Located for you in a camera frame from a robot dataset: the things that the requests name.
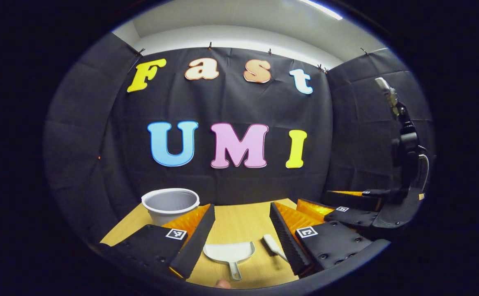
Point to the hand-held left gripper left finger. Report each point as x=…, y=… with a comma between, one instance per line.
x=194, y=242

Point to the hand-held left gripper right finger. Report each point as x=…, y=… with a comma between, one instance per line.
x=286, y=242

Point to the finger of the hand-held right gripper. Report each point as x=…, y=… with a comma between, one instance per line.
x=346, y=199
x=358, y=217

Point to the small white broom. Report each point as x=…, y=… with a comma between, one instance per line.
x=271, y=242

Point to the grey plastic dustpan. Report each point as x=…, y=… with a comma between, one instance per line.
x=229, y=250

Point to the white ribbed garbage bin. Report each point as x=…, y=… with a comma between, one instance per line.
x=169, y=211

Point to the row of black cloth clips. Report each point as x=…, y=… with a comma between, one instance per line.
x=209, y=45

